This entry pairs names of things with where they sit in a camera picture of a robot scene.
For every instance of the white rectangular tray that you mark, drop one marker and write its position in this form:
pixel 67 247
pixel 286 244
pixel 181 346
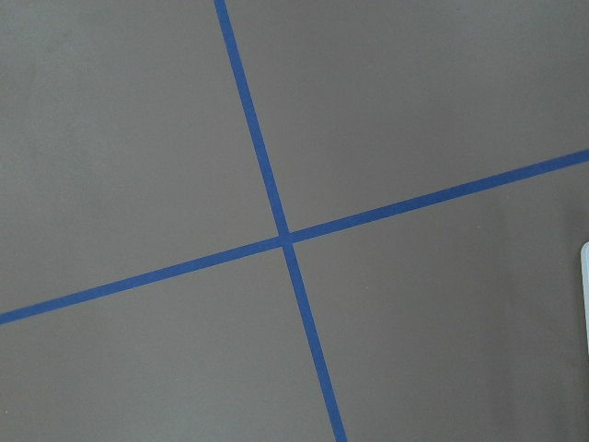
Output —
pixel 585 283

